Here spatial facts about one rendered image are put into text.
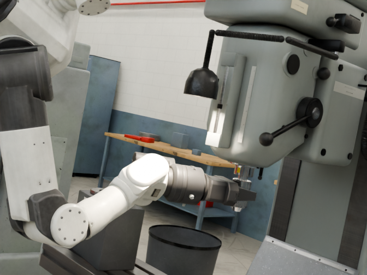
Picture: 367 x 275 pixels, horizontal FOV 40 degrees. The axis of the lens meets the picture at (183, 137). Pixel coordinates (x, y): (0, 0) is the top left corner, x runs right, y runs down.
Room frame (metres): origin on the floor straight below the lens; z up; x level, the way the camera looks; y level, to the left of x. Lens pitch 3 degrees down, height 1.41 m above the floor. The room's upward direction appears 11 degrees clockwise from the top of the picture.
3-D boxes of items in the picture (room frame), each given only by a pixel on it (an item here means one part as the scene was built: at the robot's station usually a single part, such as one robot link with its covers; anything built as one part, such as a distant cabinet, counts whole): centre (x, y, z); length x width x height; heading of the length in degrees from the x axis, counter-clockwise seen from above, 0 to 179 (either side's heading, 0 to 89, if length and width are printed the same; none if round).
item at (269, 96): (1.22, -0.16, 1.47); 0.21 x 0.19 x 0.32; 44
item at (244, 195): (1.19, -0.17, 1.24); 0.06 x 0.02 x 0.03; 109
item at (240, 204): (1.22, -0.16, 1.23); 0.05 x 0.05 x 0.06
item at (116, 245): (1.56, 0.18, 1.01); 0.22 x 0.12 x 0.20; 36
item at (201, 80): (1.09, -0.02, 1.47); 0.07 x 0.07 x 0.06
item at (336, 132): (1.35, -0.30, 1.47); 0.24 x 0.19 x 0.26; 44
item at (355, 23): (1.17, -0.30, 1.66); 0.12 x 0.04 x 0.04; 134
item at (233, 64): (1.14, -0.08, 1.45); 0.04 x 0.04 x 0.21; 44
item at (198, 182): (1.19, -0.07, 1.24); 0.13 x 0.12 x 0.10; 19
